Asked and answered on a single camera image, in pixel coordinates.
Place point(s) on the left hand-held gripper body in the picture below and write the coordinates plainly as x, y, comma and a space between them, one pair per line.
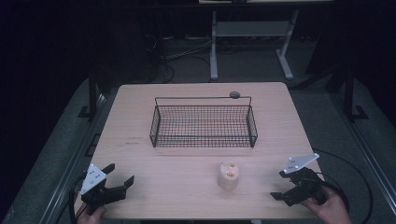
93, 180

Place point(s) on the white metal desk frame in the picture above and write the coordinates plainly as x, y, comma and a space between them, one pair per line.
252, 29

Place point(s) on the person's left hand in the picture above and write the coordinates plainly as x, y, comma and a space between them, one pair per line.
90, 217

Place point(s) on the small grey round disc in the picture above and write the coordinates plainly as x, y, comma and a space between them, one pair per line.
234, 95

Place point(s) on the person's right hand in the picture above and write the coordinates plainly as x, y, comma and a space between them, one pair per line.
330, 208

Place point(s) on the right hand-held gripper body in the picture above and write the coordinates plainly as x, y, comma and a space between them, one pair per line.
303, 186

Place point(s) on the aluminium floor rail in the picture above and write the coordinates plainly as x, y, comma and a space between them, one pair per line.
367, 149
71, 161

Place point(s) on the black metal stand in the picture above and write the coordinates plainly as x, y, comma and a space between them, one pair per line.
92, 93
349, 93

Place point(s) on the beige toy food piece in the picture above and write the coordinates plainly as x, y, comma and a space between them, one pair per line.
228, 179

